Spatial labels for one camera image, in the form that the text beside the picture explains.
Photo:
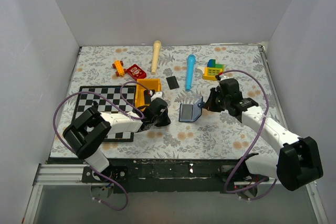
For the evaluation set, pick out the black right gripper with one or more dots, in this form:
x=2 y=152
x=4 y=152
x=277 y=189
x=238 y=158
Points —
x=209 y=105

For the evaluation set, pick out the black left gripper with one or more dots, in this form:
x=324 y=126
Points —
x=166 y=121

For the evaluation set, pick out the blue leather card holder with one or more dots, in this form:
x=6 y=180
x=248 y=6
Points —
x=197 y=110

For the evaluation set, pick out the black credit card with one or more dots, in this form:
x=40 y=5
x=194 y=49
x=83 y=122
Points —
x=172 y=82

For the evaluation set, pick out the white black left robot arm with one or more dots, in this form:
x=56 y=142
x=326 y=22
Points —
x=88 y=131

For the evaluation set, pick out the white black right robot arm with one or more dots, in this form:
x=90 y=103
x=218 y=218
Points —
x=298 y=162

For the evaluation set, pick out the yellow plastic bin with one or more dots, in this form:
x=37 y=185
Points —
x=142 y=96

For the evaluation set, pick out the yellow green toy brick house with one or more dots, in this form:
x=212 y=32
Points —
x=211 y=70

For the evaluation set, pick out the red owl toy block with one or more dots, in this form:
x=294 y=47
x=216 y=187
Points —
x=136 y=72

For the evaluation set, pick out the black silver chessboard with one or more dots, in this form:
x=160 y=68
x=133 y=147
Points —
x=112 y=93

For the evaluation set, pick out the blue toy microphone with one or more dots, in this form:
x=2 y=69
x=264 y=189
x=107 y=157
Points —
x=191 y=60

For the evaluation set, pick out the yellow toy brick car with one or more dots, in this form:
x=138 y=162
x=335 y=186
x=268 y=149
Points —
x=119 y=69

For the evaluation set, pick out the black chess piece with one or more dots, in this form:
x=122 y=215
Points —
x=95 y=103

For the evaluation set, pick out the cream toy microphone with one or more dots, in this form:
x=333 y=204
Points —
x=155 y=57

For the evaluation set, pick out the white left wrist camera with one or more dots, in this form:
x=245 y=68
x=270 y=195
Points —
x=156 y=95

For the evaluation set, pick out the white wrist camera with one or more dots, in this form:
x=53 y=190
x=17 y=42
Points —
x=221 y=76
x=156 y=95

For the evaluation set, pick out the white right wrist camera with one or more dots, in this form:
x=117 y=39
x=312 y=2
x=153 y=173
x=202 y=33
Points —
x=221 y=76

